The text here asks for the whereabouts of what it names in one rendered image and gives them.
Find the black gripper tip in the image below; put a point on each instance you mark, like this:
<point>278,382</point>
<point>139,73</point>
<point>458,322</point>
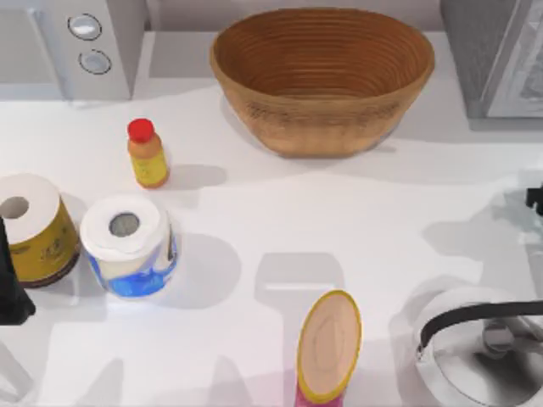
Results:
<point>535,198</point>
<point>10,288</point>

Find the yellow wrapped paper roll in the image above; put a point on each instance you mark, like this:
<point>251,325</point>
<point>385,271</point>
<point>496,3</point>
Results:
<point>38,237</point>

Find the blue wrapped paper roll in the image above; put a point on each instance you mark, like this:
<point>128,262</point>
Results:
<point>127,250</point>

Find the brown woven basket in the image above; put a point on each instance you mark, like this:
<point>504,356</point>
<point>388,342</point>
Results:
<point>322,85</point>

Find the yellow bottle with red cap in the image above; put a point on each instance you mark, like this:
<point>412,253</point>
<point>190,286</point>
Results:
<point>147,157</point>

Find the yellow and pink can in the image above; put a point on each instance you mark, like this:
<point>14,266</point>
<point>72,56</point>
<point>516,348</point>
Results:
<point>328,352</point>

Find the pale microwave oven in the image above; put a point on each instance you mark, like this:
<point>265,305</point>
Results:
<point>51,76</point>

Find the round microwave knob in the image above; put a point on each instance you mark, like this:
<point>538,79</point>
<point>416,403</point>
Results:
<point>95,61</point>
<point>84,26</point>

